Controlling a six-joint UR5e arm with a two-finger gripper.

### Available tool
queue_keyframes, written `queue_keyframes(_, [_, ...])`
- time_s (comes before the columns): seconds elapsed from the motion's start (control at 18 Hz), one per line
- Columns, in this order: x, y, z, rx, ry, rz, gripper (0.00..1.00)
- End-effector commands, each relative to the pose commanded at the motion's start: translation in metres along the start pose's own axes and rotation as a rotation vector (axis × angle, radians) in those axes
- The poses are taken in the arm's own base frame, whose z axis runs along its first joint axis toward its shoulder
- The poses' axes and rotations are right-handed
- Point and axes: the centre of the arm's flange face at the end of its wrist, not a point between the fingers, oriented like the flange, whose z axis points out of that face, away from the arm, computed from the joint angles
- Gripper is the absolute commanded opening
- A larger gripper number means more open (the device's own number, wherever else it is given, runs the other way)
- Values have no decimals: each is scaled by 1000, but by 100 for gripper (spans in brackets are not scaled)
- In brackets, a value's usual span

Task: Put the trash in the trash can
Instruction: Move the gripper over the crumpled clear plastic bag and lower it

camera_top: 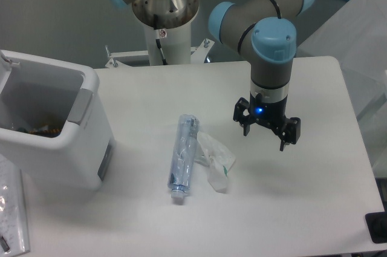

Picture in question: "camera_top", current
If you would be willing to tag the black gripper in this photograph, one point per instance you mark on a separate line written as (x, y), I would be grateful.
(268, 115)

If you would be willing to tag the crushed clear plastic bottle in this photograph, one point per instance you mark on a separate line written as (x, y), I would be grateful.
(183, 156)

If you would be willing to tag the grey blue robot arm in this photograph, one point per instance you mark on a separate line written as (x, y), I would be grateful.
(260, 31)

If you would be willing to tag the white trash can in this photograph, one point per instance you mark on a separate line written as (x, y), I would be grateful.
(34, 86)

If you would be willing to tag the trash inside can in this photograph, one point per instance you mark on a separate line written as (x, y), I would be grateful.
(46, 126)

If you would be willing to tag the crumpled clear plastic wrapper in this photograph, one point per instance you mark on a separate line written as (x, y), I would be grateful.
(218, 160)

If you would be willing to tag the grey side cabinet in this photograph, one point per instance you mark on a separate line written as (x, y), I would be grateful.
(356, 36)

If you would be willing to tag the black device at edge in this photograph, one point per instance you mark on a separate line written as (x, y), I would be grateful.
(376, 223)

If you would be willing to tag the paper notebook in sleeve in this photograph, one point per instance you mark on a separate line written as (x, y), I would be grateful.
(15, 239)

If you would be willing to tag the white pedestal base frame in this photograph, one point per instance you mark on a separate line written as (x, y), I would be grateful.
(200, 54)

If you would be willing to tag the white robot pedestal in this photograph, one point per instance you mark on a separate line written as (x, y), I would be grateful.
(167, 28)

